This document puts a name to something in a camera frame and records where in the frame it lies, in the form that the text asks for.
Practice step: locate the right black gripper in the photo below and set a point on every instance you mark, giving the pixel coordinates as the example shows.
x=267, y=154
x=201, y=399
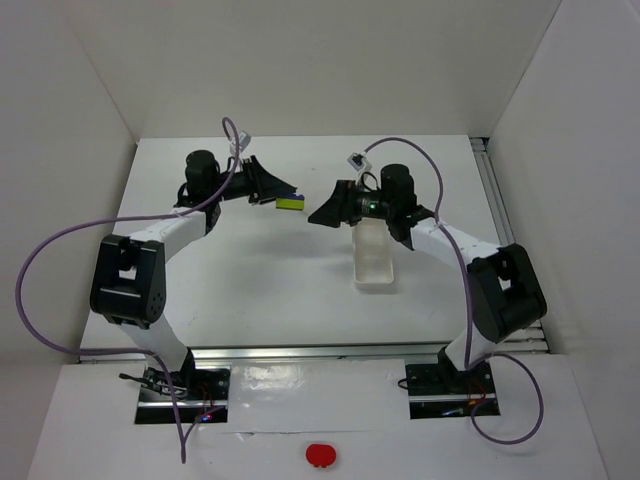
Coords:
x=345, y=201

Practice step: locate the green lego brick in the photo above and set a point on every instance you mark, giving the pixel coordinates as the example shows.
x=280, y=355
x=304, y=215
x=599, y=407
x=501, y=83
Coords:
x=284, y=203

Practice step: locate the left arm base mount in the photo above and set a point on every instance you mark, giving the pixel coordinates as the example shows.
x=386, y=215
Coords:
x=206, y=398

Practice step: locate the red round button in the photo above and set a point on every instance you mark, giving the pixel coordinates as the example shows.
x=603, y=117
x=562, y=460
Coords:
x=321, y=455

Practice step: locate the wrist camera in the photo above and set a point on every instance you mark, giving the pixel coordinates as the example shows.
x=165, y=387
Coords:
x=240, y=142
x=359, y=162

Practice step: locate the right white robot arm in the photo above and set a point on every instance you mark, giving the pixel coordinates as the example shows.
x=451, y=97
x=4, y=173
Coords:
x=502, y=292

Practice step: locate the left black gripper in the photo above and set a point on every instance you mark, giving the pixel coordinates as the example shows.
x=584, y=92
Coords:
x=254, y=180

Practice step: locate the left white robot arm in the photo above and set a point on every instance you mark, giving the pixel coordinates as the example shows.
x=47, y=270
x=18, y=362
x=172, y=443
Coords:
x=129, y=287

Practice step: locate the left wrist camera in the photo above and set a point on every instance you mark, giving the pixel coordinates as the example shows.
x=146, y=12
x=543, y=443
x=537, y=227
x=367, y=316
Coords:
x=240, y=142

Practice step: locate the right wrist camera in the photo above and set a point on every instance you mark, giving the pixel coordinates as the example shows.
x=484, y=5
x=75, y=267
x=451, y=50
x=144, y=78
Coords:
x=359, y=162

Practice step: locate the white divided sorting tray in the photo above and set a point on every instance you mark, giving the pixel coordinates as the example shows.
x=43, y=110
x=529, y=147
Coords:
x=372, y=255

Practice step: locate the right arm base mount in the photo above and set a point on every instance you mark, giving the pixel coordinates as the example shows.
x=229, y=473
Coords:
x=433, y=395

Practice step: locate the aluminium rail frame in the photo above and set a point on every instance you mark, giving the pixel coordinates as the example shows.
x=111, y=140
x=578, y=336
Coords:
x=265, y=283

